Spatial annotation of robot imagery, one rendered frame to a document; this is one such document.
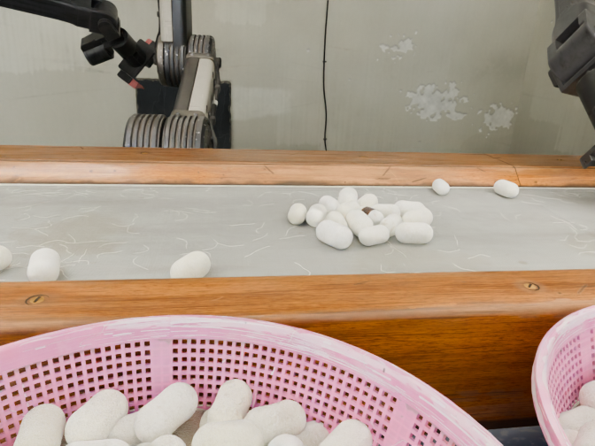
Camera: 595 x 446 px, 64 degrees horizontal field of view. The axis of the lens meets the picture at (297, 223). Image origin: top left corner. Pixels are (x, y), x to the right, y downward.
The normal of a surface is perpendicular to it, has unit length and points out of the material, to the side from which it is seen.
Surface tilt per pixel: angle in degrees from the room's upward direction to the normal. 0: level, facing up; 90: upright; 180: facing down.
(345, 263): 0
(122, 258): 0
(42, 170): 45
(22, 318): 0
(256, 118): 90
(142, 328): 75
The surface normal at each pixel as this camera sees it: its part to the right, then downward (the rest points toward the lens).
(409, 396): -0.72, -0.07
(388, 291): 0.05, -0.94
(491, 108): 0.22, 0.34
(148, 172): 0.14, -0.42
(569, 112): -0.97, 0.04
